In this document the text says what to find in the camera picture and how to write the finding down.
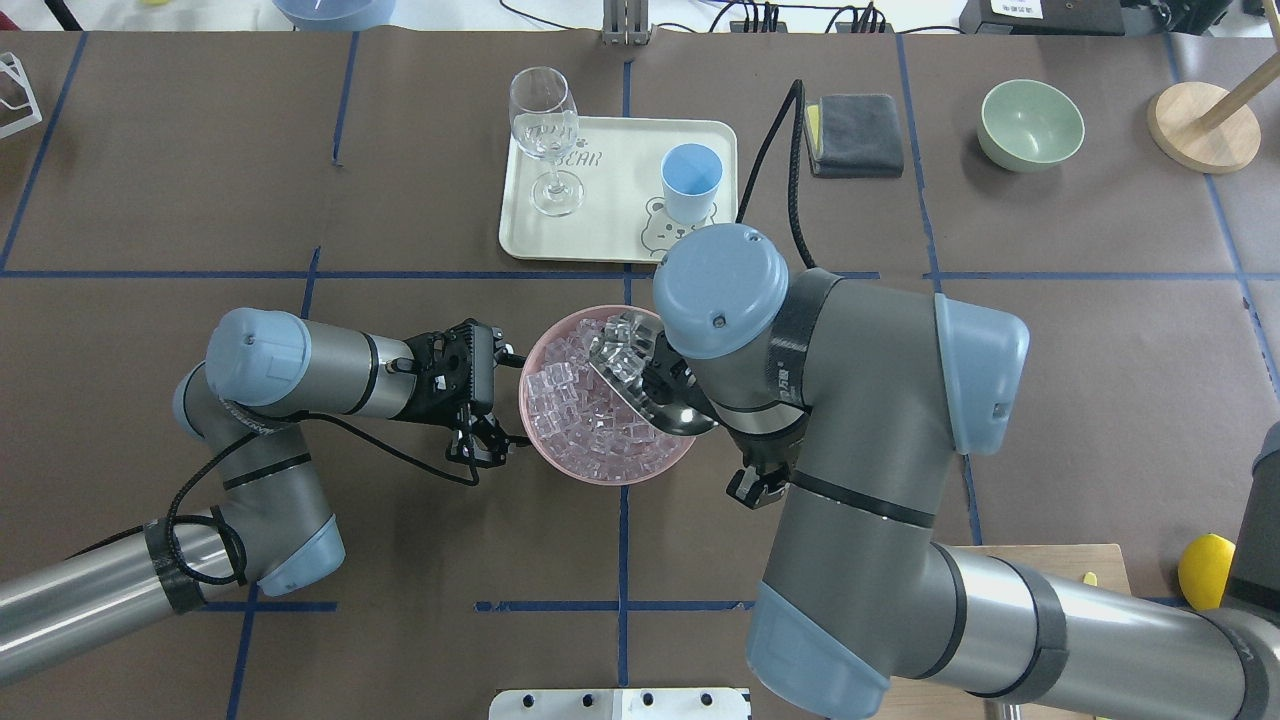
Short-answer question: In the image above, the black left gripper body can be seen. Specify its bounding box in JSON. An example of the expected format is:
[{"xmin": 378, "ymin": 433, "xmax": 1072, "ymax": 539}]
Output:
[{"xmin": 402, "ymin": 320, "xmax": 500, "ymax": 427}]

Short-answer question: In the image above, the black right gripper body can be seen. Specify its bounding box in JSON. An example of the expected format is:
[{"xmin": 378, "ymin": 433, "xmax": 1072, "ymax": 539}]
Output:
[{"xmin": 640, "ymin": 334, "xmax": 801, "ymax": 509}]

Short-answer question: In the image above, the steel ice scoop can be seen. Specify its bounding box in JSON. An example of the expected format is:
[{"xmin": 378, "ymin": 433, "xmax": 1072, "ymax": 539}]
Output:
[{"xmin": 588, "ymin": 307, "xmax": 719, "ymax": 437}]

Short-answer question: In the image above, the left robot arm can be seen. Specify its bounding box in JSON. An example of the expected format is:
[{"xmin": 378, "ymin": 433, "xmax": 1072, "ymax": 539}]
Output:
[{"xmin": 1, "ymin": 307, "xmax": 527, "ymax": 685}]

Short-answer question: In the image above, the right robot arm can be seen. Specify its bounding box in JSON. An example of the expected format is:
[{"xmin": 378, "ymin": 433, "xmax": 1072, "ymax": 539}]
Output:
[{"xmin": 654, "ymin": 224, "xmax": 1277, "ymax": 719}]

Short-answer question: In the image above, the pink bowl of ice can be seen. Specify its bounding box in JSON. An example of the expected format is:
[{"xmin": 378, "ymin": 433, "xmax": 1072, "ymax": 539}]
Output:
[{"xmin": 518, "ymin": 305, "xmax": 694, "ymax": 486}]

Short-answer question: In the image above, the blue cup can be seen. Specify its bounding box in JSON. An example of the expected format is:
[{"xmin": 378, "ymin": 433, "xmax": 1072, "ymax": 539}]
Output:
[{"xmin": 660, "ymin": 143, "xmax": 724, "ymax": 225}]

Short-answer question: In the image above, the cream bear tray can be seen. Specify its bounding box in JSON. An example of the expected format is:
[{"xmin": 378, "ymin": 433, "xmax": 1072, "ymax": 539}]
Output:
[{"xmin": 498, "ymin": 117, "xmax": 739, "ymax": 263}]

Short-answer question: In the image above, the wine glass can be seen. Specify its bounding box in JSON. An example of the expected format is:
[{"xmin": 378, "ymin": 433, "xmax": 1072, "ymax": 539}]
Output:
[{"xmin": 508, "ymin": 67, "xmax": 585, "ymax": 217}]

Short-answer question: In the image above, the blue bowl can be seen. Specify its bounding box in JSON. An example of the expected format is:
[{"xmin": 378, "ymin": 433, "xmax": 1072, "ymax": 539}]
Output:
[{"xmin": 271, "ymin": 0, "xmax": 398, "ymax": 32}]

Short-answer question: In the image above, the green bowl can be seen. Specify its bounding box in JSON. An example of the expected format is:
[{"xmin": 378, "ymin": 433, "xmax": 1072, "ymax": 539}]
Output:
[{"xmin": 977, "ymin": 79, "xmax": 1085, "ymax": 173}]

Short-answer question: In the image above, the whole yellow lemon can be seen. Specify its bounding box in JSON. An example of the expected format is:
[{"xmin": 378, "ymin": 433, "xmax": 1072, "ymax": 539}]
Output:
[{"xmin": 1176, "ymin": 533, "xmax": 1236, "ymax": 611}]

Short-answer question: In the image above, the wooden stand round base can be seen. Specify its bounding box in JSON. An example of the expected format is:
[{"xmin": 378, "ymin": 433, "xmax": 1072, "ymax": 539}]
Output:
[{"xmin": 1146, "ymin": 53, "xmax": 1279, "ymax": 176}]

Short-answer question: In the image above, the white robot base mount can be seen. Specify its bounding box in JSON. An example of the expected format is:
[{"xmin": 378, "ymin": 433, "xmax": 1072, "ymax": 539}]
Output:
[{"xmin": 488, "ymin": 687, "xmax": 753, "ymax": 719}]

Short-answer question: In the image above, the aluminium frame post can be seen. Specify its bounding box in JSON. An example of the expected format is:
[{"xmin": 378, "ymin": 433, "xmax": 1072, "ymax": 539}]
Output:
[{"xmin": 602, "ymin": 0, "xmax": 653, "ymax": 46}]

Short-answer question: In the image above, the white wire cup rack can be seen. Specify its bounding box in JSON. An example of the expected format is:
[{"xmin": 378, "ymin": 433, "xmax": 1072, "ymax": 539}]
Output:
[{"xmin": 1, "ymin": 53, "xmax": 44, "ymax": 138}]

